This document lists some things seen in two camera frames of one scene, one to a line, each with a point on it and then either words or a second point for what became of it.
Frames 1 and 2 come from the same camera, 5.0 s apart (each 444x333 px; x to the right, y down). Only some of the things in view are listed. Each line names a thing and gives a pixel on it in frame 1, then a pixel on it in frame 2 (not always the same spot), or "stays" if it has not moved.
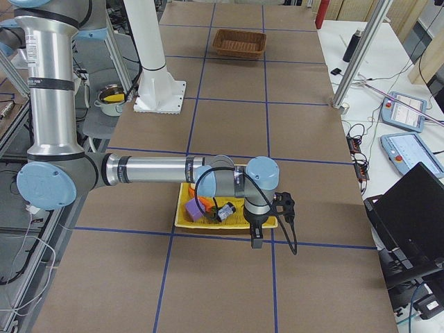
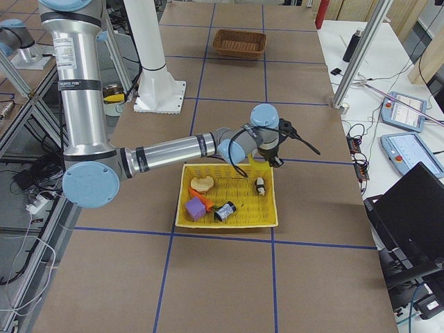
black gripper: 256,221 → 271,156
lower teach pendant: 406,150 stays
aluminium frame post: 359,57 stays
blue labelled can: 225,211 stays
